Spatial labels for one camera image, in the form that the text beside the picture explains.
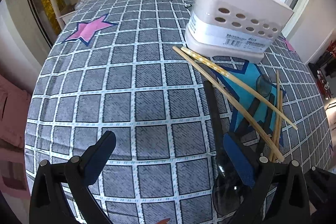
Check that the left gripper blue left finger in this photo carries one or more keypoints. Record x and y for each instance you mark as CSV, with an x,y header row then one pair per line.
x,y
95,157

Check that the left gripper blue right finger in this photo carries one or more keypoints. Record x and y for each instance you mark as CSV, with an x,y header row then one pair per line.
x,y
242,158

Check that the black handled translucent spoon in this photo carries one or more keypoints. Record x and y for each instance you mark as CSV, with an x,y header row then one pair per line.
x,y
228,187

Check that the thin brown wooden chopstick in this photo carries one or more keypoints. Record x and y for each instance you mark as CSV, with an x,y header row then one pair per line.
x,y
279,123

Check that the dark handled blue spoon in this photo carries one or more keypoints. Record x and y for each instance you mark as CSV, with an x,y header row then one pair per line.
x,y
242,127

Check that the grey checked tablecloth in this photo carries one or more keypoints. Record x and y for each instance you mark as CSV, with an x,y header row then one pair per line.
x,y
118,66

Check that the pink plastic utensil holder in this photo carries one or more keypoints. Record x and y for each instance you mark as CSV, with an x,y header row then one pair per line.
x,y
243,29

